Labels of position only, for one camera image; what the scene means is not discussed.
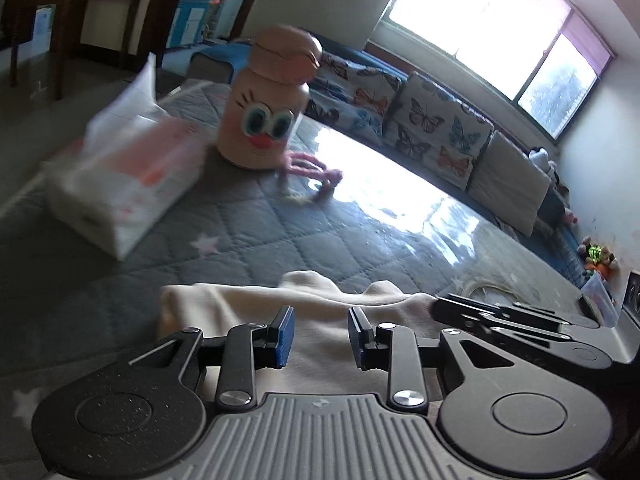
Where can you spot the clear plastic storage box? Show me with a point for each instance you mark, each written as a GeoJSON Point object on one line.
{"type": "Point", "coordinates": [600, 297]}

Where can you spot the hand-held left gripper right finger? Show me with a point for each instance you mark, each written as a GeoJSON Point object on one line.
{"type": "Point", "coordinates": [357, 341]}

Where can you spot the white plush toy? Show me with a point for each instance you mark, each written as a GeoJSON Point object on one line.
{"type": "Point", "coordinates": [544, 162]}

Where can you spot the pink cartoon face bottle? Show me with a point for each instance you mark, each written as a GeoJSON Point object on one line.
{"type": "Point", "coordinates": [265, 110]}

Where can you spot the dark wooden table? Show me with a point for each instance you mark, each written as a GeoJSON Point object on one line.
{"type": "Point", "coordinates": [75, 5]}

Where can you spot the cream garment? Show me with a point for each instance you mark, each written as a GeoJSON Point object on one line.
{"type": "Point", "coordinates": [320, 310]}

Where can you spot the white tissue pack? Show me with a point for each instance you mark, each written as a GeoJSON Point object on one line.
{"type": "Point", "coordinates": [125, 170]}

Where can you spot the dark teal cushion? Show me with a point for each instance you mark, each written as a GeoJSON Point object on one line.
{"type": "Point", "coordinates": [550, 205]}

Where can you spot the large butterfly print cushion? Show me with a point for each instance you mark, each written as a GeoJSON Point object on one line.
{"type": "Point", "coordinates": [440, 132]}

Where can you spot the pink plush toy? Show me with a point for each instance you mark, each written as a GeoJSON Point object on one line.
{"type": "Point", "coordinates": [570, 217]}

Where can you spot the grey quilted table cover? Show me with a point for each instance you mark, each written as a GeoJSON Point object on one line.
{"type": "Point", "coordinates": [200, 220]}

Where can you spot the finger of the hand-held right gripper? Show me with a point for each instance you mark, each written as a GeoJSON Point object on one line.
{"type": "Point", "coordinates": [550, 345]}
{"type": "Point", "coordinates": [505, 310]}

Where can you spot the beige cushion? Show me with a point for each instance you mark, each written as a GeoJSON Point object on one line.
{"type": "Point", "coordinates": [510, 185]}

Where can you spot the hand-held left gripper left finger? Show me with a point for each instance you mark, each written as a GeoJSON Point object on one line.
{"type": "Point", "coordinates": [285, 336]}

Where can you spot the blue cabinet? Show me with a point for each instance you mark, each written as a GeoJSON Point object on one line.
{"type": "Point", "coordinates": [192, 15]}

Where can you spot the window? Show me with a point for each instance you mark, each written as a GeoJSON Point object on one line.
{"type": "Point", "coordinates": [480, 25]}

